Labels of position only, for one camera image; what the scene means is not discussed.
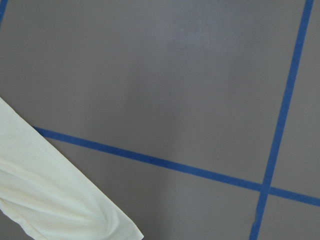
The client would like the beige long-sleeve graphic shirt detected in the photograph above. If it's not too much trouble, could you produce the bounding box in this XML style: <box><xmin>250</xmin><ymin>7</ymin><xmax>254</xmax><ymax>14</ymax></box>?
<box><xmin>0</xmin><ymin>101</ymin><xmax>144</xmax><ymax>240</ymax></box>

